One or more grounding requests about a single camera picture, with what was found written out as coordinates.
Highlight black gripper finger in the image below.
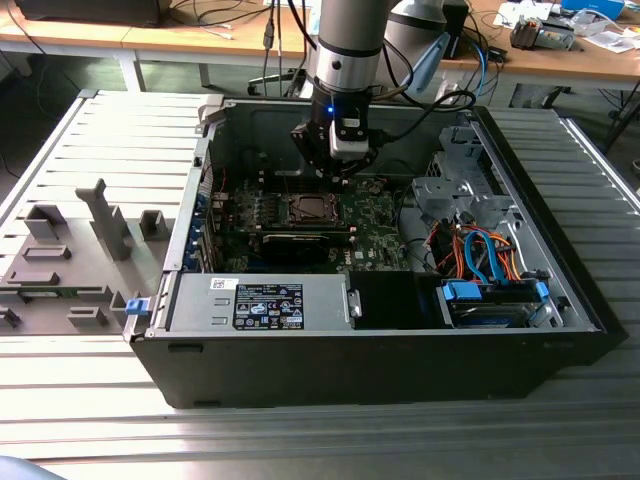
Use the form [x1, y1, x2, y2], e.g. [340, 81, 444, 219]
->
[292, 123, 335, 181]
[337, 147, 377, 182]

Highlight CPU with silver top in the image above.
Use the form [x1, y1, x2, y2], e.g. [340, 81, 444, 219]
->
[298, 196, 332, 217]

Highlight CPU socket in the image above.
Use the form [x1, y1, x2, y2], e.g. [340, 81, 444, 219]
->
[280, 191, 349, 225]

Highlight office chair base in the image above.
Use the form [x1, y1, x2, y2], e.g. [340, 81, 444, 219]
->
[247, 69, 309, 99]

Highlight green motherboard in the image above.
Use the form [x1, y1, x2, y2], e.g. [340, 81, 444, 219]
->
[212, 172, 419, 275]

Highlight silver metal drive cage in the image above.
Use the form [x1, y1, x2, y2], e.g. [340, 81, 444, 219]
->
[409, 124, 521, 221]

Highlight black graphics card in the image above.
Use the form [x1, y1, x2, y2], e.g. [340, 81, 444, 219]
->
[259, 228, 335, 267]

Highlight pale blue teach pendant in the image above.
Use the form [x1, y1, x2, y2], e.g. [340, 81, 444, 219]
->
[399, 30, 449, 96]

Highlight black box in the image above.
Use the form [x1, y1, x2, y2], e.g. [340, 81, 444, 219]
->
[442, 2, 472, 61]

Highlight hard disk in blue carrier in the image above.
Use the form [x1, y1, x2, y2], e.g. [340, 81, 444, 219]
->
[437, 279, 551, 329]

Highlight wooden desk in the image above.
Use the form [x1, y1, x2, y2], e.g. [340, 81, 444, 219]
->
[439, 0, 640, 84]
[0, 0, 321, 64]

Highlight silver power supply unit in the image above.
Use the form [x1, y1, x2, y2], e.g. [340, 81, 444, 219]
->
[167, 272, 352, 334]

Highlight black PC case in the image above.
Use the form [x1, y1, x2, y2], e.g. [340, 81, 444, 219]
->
[128, 95, 630, 412]

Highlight white paper sheet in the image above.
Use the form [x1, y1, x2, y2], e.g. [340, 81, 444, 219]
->
[494, 2, 531, 29]

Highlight grey electronic device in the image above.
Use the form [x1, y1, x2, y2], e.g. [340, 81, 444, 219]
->
[509, 14, 576, 51]

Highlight black device case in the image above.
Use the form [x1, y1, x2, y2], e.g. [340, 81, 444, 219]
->
[14, 0, 166, 29]

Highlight grey parts rack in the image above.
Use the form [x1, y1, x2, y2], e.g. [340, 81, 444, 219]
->
[0, 177, 174, 337]

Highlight white paper sheets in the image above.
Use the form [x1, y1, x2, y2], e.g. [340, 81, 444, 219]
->
[574, 29, 640, 55]

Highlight blue box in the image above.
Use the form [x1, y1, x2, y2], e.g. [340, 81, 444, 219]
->
[559, 0, 626, 19]

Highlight green RAM stick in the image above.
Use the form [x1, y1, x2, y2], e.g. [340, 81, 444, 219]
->
[18, 285, 110, 302]

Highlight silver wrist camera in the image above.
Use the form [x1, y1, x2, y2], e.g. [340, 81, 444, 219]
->
[328, 135, 372, 162]

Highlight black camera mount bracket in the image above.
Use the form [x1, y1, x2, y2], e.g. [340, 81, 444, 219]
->
[331, 115, 372, 144]

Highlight black camera cable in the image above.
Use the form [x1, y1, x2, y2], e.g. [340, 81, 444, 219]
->
[369, 89, 479, 142]

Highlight orange wire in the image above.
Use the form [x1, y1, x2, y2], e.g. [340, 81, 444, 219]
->
[492, 229, 529, 281]
[434, 227, 464, 276]

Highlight blue wire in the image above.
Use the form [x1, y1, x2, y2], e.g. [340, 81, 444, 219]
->
[462, 227, 506, 286]

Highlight blue cable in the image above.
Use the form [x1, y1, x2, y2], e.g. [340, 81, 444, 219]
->
[472, 39, 502, 101]

